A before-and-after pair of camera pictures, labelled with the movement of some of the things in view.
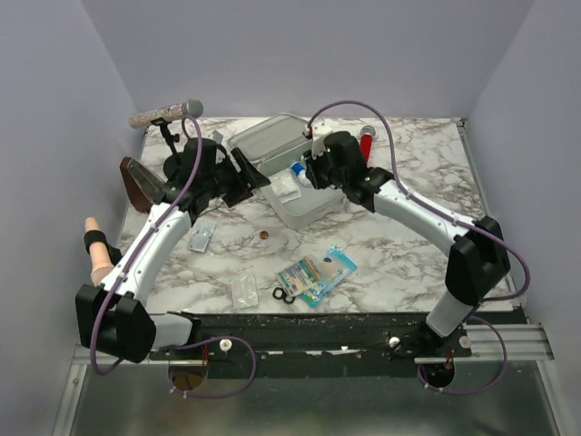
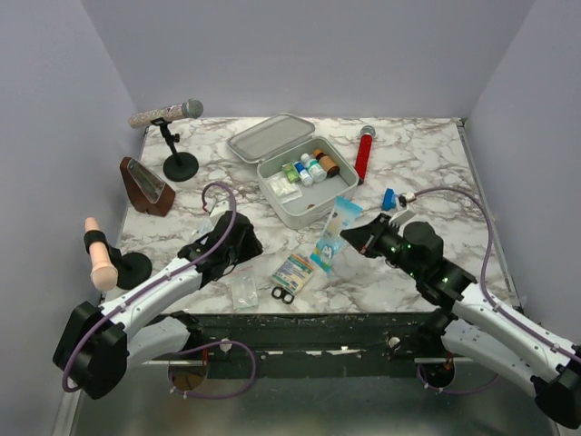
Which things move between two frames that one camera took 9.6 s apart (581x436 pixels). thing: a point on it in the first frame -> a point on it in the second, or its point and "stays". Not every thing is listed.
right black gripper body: x=319 y=173 -> x=388 y=243
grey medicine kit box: x=276 y=146 stays
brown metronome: x=143 y=188 stays
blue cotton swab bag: x=334 y=268 -> x=344 y=214
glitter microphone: x=191 y=107 stays
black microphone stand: x=173 y=163 stays
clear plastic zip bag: x=244 y=292 stays
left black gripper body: x=217 y=180 -> x=249 y=249
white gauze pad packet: x=286 y=188 stays
